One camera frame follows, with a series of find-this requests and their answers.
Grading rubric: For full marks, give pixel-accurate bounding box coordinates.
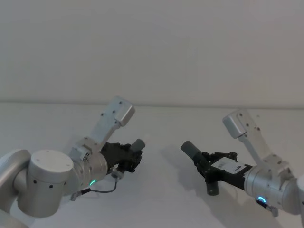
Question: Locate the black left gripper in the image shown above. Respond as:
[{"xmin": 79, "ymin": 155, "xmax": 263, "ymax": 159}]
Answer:
[{"xmin": 100, "ymin": 139, "xmax": 146, "ymax": 173}]

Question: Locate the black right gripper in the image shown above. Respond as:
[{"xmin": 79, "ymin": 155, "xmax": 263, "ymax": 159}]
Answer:
[{"xmin": 180, "ymin": 140, "xmax": 253, "ymax": 196}]

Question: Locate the white table cloth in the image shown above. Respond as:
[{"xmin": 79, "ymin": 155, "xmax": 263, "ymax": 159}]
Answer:
[{"xmin": 0, "ymin": 102, "xmax": 304, "ymax": 228}]

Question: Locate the thin dark gripper cable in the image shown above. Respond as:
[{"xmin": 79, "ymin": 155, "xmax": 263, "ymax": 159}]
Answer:
[{"xmin": 70, "ymin": 169, "xmax": 125, "ymax": 201}]

